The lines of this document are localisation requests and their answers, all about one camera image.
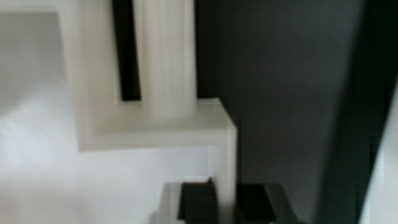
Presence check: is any white chair seat part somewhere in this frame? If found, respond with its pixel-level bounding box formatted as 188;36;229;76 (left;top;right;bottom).
0;0;236;224

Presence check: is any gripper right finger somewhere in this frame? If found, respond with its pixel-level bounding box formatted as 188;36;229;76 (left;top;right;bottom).
236;184;302;224

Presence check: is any white boundary fence frame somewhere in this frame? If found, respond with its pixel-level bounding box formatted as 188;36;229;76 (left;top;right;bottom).
359;78;398;224

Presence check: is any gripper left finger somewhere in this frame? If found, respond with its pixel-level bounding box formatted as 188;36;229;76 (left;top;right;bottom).
155;177;219;224

